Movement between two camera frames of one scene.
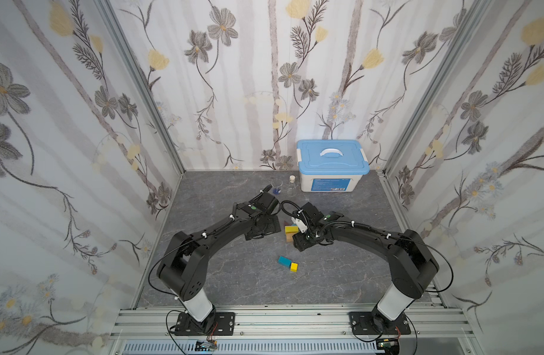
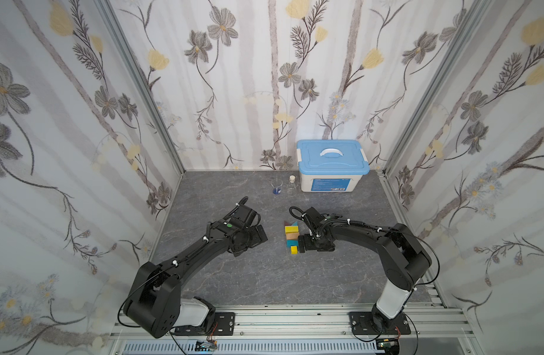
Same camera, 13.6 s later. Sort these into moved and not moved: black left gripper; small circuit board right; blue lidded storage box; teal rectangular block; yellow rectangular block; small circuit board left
Moved: teal rectangular block; black left gripper
Not moved: small circuit board right; blue lidded storage box; small circuit board left; yellow rectangular block
